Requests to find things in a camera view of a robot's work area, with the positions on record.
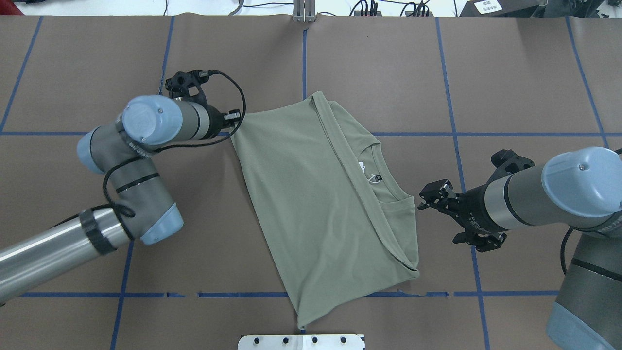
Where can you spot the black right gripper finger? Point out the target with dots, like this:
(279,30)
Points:
(438,195)

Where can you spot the black box with label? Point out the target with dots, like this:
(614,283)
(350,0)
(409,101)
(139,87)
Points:
(500,8)

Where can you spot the olive green long-sleeve shirt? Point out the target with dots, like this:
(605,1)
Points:
(337,224)

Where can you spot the aluminium frame post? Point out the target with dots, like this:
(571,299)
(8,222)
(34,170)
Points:
(304,11)

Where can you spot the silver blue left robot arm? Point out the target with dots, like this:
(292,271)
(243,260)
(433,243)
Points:
(138,204)

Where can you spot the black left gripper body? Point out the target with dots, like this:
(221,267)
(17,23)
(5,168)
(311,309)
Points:
(215,120)

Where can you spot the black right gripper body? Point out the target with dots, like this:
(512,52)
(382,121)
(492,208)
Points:
(473,210)

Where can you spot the brown paper table cover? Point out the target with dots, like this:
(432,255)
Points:
(441,94)

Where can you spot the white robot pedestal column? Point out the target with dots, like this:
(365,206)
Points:
(303,342)

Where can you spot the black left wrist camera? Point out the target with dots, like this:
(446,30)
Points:
(186,86)

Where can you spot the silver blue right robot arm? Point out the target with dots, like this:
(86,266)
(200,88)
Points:
(581,189)

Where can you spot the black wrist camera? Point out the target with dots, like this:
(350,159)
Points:
(507,162)
(186,86)

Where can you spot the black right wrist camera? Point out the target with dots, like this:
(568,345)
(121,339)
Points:
(507,162)

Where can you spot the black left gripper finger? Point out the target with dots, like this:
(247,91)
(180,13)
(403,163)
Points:
(232,118)

